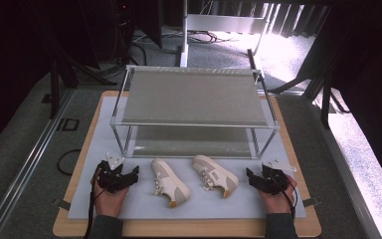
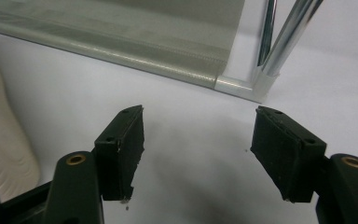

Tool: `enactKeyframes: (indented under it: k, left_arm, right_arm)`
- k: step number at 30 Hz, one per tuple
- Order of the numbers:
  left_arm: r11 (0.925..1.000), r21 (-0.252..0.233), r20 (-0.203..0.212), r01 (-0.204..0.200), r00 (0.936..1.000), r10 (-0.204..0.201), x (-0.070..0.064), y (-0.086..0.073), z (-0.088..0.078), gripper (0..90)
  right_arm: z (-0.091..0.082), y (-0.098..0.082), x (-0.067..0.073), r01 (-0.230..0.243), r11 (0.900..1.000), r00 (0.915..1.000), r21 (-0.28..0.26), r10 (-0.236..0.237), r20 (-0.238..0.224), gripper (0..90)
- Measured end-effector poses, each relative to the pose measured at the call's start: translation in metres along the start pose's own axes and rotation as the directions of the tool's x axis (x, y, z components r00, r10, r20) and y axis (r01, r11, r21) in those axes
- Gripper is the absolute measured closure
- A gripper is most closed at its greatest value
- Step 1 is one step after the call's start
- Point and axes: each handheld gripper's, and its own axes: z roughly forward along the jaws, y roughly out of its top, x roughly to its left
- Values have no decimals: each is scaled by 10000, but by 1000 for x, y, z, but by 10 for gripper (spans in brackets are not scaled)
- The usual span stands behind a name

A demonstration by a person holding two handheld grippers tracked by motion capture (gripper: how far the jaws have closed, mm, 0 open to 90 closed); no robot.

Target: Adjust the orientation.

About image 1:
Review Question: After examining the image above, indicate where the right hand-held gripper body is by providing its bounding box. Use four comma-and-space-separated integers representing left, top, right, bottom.
259, 157, 298, 196

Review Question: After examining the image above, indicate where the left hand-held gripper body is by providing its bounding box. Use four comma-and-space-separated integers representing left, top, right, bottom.
95, 151, 129, 195

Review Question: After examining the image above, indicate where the white and beige sneaker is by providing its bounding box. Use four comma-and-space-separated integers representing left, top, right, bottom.
191, 154, 240, 200
150, 157, 191, 209

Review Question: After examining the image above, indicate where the metal frame shoe rack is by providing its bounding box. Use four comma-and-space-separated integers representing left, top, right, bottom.
108, 65, 282, 160

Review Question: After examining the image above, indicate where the person's right hand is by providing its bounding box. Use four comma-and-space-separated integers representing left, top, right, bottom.
257, 174, 298, 215

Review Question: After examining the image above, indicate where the person's left hand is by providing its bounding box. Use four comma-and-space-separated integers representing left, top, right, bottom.
92, 178, 130, 218

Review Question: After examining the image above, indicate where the white table mat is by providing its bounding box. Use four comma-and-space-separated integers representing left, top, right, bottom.
67, 96, 307, 220

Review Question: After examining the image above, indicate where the black tripod stand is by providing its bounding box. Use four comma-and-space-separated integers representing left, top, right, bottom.
47, 46, 117, 120
268, 63, 352, 130

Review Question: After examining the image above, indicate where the black metal bar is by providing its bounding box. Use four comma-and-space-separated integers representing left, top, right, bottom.
246, 48, 267, 92

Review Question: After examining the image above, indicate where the dark curtain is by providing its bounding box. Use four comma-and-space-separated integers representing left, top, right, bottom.
297, 0, 382, 193
0, 0, 100, 160

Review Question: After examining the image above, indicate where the grey metal stand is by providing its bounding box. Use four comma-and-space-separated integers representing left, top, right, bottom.
178, 0, 271, 69

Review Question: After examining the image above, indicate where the right hand-held gripper cable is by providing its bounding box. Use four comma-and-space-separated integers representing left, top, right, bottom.
272, 175, 298, 221

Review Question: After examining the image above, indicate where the hand-held gripper cable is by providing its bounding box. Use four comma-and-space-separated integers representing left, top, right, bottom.
83, 168, 108, 239
272, 175, 298, 221

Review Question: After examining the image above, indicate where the left hand-held gripper cable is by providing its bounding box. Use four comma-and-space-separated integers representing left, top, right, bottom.
83, 168, 108, 239

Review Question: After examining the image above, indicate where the black strap clip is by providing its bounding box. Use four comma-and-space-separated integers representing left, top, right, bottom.
302, 196, 322, 208
57, 198, 72, 211

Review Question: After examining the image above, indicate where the black cable loop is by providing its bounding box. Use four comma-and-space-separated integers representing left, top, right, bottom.
56, 148, 83, 177

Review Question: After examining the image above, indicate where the black floor socket frame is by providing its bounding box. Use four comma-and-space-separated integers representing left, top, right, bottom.
56, 118, 81, 131

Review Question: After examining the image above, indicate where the metal floor rail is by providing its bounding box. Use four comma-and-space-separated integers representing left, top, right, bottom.
306, 96, 382, 239
0, 89, 77, 239

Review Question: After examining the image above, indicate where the bundle of floor cables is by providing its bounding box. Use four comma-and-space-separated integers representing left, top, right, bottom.
165, 29, 235, 46

